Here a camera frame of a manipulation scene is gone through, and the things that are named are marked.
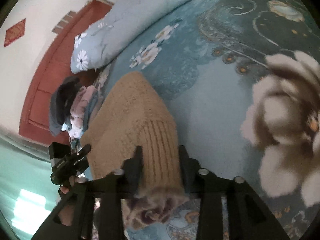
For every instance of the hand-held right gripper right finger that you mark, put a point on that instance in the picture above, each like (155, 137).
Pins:
(186, 165)

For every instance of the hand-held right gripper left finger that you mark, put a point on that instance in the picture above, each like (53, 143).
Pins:
(136, 165)

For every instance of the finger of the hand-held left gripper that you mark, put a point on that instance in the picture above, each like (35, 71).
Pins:
(83, 152)

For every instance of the beige knitted sweater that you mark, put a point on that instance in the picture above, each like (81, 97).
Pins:
(130, 120)

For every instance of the person's left forearm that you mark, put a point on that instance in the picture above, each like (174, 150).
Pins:
(65, 213)

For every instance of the person's left hand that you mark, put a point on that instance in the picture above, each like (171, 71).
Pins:
(68, 181)

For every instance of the pink garment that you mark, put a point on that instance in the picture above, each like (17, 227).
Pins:
(82, 105)

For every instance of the dark blue garment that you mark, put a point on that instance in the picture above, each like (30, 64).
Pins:
(60, 105)

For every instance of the dark teal floral blanket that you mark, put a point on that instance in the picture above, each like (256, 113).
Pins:
(212, 105)

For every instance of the light blue daisy quilt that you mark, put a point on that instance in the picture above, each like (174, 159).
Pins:
(130, 22)

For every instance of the red wooden bed frame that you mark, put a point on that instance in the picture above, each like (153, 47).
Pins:
(50, 80)

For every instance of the red diamond wall decoration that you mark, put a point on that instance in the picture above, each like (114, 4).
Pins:
(15, 32)

